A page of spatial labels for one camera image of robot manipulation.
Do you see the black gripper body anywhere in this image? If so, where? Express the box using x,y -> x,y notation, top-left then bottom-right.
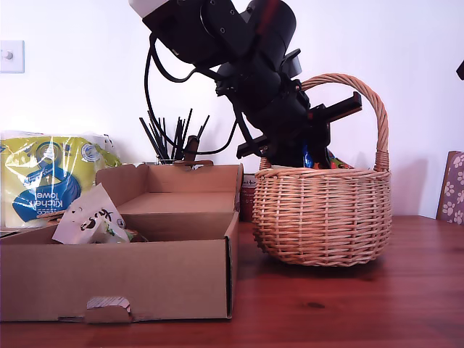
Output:
231,78 -> 363,160

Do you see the blue Terry's egg bag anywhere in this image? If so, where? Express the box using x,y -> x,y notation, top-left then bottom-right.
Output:
301,141 -> 355,170

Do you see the small white Galaxy bag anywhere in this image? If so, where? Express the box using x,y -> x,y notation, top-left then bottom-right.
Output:
51,183 -> 138,244

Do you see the woven wicker basket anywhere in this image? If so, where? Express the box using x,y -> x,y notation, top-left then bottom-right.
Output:
252,73 -> 393,268

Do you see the paw print patterned box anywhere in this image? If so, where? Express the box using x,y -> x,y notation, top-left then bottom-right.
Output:
434,151 -> 464,225

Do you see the brown cardboard box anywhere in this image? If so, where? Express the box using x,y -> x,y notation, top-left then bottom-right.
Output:
0,163 -> 244,323

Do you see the red label tin can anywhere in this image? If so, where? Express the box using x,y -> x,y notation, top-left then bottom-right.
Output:
239,173 -> 259,223

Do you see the thin black stick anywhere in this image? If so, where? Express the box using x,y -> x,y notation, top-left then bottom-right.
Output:
196,115 -> 211,141
162,117 -> 170,161
138,116 -> 166,161
171,115 -> 181,161
176,107 -> 194,161
146,109 -> 172,161

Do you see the yellow kitchen towel pack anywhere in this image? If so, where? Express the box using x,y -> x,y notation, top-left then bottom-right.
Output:
0,130 -> 123,229

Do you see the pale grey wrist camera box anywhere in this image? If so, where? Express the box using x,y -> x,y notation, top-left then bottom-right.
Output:
281,49 -> 304,78

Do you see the brown wooden handle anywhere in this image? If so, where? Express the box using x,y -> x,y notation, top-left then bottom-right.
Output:
183,135 -> 200,162

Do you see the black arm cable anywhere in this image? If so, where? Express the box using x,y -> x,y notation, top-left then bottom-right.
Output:
144,32 -> 254,156
150,34 -> 222,83

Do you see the metal wire holder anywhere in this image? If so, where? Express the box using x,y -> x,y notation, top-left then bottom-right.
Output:
154,154 -> 186,167

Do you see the white wall light switch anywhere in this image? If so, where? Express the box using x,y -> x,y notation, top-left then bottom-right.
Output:
0,40 -> 25,75

